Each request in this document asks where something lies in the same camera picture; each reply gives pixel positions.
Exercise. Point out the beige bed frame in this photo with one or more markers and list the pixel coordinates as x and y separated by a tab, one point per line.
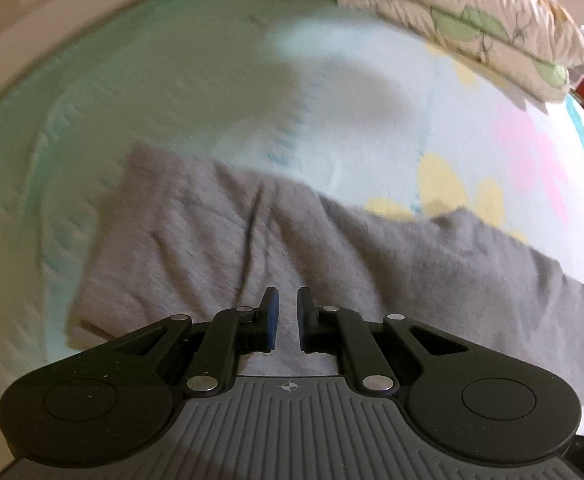
47	5

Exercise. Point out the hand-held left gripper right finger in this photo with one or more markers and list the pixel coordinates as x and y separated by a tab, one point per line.
304	320

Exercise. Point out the grey pants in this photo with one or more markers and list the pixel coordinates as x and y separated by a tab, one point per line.
322	240

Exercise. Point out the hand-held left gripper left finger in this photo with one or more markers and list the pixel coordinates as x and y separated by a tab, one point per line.
271	320

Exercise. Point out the pastel printed bed sheet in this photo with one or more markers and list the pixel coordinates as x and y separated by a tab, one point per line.
172	85

